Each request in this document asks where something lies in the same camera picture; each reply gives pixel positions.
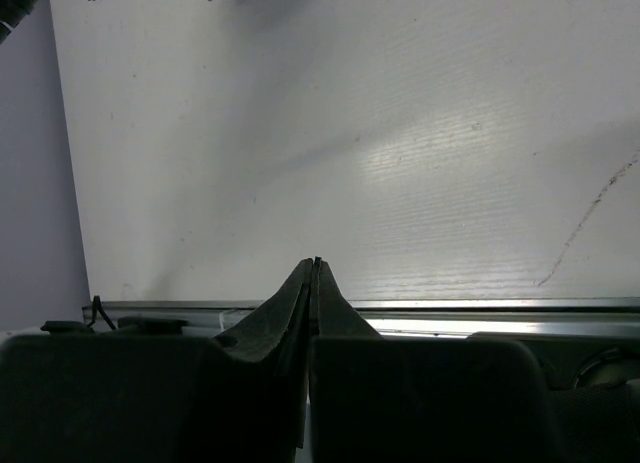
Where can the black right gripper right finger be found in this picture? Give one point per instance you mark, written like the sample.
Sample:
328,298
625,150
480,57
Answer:
376,399

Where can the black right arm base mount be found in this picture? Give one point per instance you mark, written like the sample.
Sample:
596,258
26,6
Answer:
594,391

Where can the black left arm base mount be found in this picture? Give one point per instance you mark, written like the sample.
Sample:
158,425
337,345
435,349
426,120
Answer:
115,325

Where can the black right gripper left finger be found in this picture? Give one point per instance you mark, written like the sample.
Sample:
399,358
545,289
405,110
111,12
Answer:
147,392

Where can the aluminium table edge rail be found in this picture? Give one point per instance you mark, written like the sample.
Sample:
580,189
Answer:
600,317

